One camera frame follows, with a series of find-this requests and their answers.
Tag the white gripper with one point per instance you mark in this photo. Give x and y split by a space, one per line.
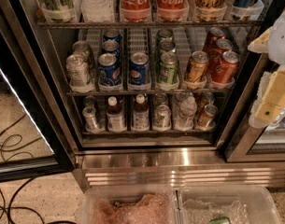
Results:
281 41

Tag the front red can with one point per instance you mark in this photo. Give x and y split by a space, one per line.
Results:
226 69

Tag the red can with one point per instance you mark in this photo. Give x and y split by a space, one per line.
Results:
215 52
213 35
226 69

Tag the middle red can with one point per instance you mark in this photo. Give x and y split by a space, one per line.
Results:
215 52

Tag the rear red can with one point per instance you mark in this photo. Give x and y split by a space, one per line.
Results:
213 35

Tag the gold orange can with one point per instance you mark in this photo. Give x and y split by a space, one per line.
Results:
196 67

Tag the right glass fridge door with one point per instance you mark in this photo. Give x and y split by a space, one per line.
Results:
266 140

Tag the bottom gold can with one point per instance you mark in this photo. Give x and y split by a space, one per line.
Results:
207 115

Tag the front green can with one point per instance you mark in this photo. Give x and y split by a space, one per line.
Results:
168 67

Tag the middle green can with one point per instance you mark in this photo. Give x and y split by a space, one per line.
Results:
166 46

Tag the rear green can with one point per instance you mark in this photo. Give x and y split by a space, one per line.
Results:
164 34

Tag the bottom green white can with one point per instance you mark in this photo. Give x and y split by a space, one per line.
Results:
162 117

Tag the right Coca-Cola can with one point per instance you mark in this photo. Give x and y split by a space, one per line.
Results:
168 9

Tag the coca-cola can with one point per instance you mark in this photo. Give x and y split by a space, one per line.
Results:
135 10
168 9

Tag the right Pepsi can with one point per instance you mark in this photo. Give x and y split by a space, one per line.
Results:
139 68

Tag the pepsi can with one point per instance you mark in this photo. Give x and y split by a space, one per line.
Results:
139 68
112 34
111 46
109 70

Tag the left Coca-Cola can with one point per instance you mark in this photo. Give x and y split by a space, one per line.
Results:
135 10

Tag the green can in bin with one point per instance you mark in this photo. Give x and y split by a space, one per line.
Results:
220 220

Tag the front left Pepsi can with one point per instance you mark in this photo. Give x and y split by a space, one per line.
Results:
109 70

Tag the rear left Pepsi can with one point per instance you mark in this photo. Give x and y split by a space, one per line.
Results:
112 34

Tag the middle left Pepsi can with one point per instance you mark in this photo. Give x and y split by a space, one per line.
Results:
111 46

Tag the slim silver can bottom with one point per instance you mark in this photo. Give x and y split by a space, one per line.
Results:
91 118

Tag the rear silver can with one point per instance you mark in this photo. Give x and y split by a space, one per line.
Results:
83 48

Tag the front silver can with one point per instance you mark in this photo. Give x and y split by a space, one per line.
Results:
78 71

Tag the open glass fridge door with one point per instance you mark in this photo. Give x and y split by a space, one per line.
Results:
32 143

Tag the small water bottle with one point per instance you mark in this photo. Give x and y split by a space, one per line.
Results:
186 113

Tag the right tea bottle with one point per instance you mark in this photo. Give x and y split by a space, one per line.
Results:
141 114

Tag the tea bottle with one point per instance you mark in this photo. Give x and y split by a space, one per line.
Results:
115 115
141 114

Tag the right clear plastic bin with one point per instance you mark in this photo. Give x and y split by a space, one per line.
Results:
242 204

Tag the clear plastic bin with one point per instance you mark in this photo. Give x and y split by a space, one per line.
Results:
141 204
242 204

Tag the left tea bottle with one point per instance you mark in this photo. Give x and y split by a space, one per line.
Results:
115 115

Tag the clear ribbed water bottle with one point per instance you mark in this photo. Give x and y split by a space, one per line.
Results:
97 10

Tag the left clear plastic bin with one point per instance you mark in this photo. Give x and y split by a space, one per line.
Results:
141 204

